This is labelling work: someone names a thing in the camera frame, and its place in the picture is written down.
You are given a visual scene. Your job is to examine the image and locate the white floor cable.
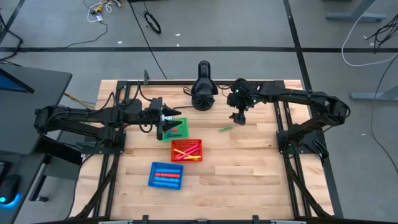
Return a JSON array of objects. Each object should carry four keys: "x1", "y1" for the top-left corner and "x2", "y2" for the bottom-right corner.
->
[{"x1": 341, "y1": 0, "x2": 398, "y2": 68}]

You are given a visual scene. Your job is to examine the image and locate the yellow cable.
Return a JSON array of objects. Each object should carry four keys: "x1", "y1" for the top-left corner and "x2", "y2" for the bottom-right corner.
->
[{"x1": 63, "y1": 92, "x2": 96, "y2": 108}]

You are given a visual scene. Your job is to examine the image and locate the blue plastic basket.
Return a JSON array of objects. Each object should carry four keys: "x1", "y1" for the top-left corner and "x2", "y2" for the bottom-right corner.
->
[{"x1": 147, "y1": 161, "x2": 185, "y2": 191}]

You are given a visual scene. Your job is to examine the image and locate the black cable bundle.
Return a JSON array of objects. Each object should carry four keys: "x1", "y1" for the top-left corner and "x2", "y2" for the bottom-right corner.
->
[{"x1": 365, "y1": 14, "x2": 398, "y2": 55}]

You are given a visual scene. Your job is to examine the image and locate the black lamp cable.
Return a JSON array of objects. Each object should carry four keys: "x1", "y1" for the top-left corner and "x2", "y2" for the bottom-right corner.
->
[{"x1": 180, "y1": 86, "x2": 196, "y2": 110}]

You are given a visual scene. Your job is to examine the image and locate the black aluminium rig frame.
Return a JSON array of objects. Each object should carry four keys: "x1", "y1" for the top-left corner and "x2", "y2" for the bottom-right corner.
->
[{"x1": 70, "y1": 79, "x2": 335, "y2": 224}]

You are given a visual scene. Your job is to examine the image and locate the red plastic basket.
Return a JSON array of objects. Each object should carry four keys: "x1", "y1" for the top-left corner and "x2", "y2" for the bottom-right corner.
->
[{"x1": 170, "y1": 138, "x2": 203, "y2": 163}]

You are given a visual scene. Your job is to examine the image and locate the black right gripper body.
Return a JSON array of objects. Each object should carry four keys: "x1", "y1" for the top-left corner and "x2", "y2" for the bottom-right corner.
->
[{"x1": 229, "y1": 106, "x2": 248, "y2": 126}]

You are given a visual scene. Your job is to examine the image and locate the green plastic basket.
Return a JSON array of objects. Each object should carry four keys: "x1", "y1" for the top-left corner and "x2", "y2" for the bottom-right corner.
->
[{"x1": 161, "y1": 117, "x2": 190, "y2": 142}]

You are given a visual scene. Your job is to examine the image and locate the black computer monitor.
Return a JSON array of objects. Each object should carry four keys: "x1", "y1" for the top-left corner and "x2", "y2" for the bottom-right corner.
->
[{"x1": 0, "y1": 68, "x2": 35, "y2": 94}]

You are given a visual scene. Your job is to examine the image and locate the black computer mouse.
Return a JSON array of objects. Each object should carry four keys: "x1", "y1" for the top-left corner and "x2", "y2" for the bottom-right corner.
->
[{"x1": 0, "y1": 174, "x2": 22, "y2": 206}]

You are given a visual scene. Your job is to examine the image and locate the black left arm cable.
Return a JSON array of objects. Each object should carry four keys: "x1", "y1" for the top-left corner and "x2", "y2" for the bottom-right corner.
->
[{"x1": 136, "y1": 83, "x2": 155, "y2": 134}]

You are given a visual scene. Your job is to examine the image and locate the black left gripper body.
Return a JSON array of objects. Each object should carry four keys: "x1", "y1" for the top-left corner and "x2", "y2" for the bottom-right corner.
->
[{"x1": 144, "y1": 96, "x2": 165, "y2": 141}]

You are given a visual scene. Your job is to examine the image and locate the black floor cable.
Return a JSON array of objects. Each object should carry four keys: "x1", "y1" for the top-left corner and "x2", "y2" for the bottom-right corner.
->
[
  {"x1": 0, "y1": 12, "x2": 109, "y2": 63},
  {"x1": 127, "y1": 0, "x2": 169, "y2": 80},
  {"x1": 370, "y1": 54, "x2": 398, "y2": 175}
]

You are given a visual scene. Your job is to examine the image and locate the black cable coil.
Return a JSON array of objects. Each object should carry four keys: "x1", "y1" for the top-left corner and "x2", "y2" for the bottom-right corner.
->
[{"x1": 143, "y1": 11, "x2": 162, "y2": 35}]

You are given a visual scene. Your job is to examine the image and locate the black side desk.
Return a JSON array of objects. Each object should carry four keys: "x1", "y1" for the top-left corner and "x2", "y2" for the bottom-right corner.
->
[{"x1": 0, "y1": 63, "x2": 84, "y2": 224}]

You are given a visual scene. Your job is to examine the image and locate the black keyboard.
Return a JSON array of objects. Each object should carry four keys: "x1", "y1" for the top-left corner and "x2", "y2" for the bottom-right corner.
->
[{"x1": 0, "y1": 160, "x2": 12, "y2": 185}]

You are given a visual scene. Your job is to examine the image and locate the grey desk foot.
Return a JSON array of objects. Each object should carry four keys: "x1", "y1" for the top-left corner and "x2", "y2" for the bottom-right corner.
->
[
  {"x1": 350, "y1": 85, "x2": 398, "y2": 102},
  {"x1": 325, "y1": 0, "x2": 389, "y2": 22}
]

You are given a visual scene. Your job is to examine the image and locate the white cable bundle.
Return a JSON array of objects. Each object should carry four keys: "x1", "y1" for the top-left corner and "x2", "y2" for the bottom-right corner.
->
[{"x1": 82, "y1": 0, "x2": 124, "y2": 24}]

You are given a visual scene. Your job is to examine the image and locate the black desk lamp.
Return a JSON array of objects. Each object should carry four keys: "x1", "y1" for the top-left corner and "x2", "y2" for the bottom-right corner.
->
[{"x1": 190, "y1": 60, "x2": 220, "y2": 111}]

